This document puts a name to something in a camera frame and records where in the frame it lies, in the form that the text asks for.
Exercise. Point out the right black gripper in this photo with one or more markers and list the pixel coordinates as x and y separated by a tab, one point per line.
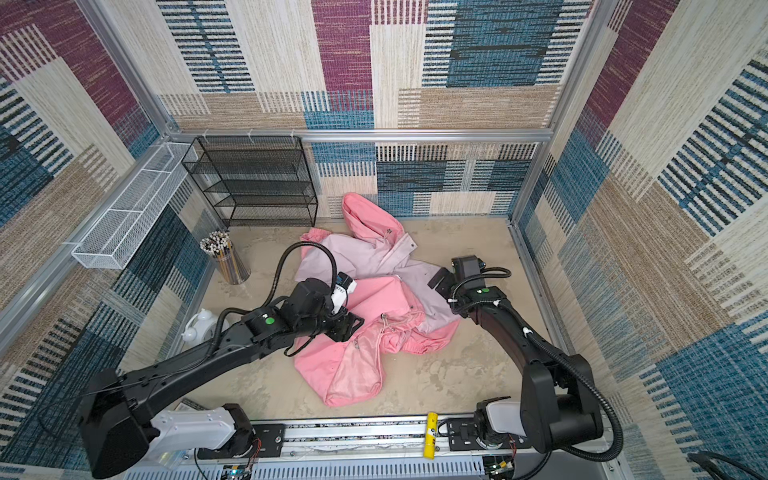
444	283

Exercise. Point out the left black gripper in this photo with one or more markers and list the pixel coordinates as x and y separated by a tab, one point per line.
344	325

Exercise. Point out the pink zip-up jacket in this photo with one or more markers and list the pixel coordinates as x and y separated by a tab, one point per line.
400	312

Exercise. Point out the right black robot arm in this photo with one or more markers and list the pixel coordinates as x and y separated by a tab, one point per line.
560	406

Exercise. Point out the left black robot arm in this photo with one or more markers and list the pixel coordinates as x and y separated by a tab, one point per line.
117	415

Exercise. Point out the metal cup of pencils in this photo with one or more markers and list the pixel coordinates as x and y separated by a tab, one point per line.
219	246

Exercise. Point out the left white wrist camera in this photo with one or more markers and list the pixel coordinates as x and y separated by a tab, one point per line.
344	286

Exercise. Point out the yellow rail stopper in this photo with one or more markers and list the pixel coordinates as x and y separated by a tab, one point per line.
430	447

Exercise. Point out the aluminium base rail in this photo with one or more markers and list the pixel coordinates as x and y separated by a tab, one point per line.
389	447

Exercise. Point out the black wire mesh shelf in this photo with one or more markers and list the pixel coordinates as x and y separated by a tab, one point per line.
254	181

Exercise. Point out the white wire mesh basket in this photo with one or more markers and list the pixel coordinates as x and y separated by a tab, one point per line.
119	232

